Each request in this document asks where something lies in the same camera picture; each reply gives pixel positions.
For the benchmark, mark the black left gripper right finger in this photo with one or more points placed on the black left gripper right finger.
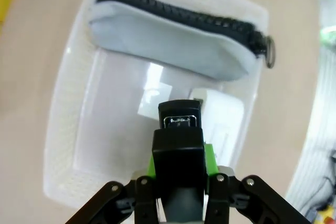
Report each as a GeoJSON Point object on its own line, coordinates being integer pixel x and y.
{"type": "Point", "coordinates": [236, 200]}

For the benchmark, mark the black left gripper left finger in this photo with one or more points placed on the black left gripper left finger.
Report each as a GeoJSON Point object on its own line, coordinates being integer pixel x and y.
{"type": "Point", "coordinates": [126, 203]}

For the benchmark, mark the black usb charger block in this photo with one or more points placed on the black usb charger block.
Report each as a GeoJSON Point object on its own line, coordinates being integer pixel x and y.
{"type": "Point", "coordinates": [178, 155]}

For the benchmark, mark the white perforated plastic basket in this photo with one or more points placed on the white perforated plastic basket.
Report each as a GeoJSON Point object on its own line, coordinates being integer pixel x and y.
{"type": "Point", "coordinates": [110, 82]}

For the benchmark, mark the grey campus pencil case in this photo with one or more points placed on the grey campus pencil case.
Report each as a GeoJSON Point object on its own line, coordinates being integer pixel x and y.
{"type": "Point", "coordinates": [170, 40]}

